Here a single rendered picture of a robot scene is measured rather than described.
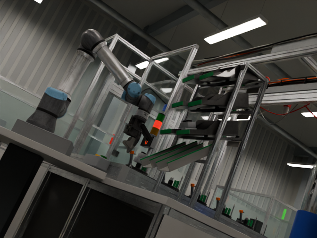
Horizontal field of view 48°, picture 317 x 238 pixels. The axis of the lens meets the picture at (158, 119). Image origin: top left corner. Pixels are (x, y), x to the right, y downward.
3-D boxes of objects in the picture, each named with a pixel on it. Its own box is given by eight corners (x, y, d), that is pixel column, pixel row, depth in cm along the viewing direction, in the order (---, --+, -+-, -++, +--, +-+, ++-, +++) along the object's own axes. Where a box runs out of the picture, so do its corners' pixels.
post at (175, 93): (137, 178, 229) (194, 47, 254) (135, 178, 231) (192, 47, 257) (141, 180, 230) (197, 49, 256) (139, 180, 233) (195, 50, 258)
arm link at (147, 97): (143, 94, 217) (155, 100, 218) (135, 110, 214) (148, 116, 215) (145, 90, 210) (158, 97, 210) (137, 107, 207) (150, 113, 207)
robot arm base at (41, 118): (21, 120, 178) (31, 102, 181) (28, 126, 193) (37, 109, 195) (50, 132, 179) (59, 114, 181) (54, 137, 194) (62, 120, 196)
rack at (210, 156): (188, 211, 160) (246, 59, 180) (146, 197, 191) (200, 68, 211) (220, 226, 170) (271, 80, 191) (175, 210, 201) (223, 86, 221)
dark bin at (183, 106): (182, 105, 185) (182, 91, 186) (171, 108, 197) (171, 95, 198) (228, 108, 197) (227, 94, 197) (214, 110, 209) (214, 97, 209)
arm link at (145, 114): (145, 115, 216) (152, 114, 209) (142, 122, 215) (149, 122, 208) (135, 109, 212) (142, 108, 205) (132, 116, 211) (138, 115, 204)
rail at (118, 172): (115, 182, 182) (124, 162, 185) (60, 164, 257) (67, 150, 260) (123, 186, 185) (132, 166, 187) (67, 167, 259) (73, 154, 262)
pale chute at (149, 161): (152, 168, 175) (149, 159, 175) (142, 167, 187) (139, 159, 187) (199, 148, 187) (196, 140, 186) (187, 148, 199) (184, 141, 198)
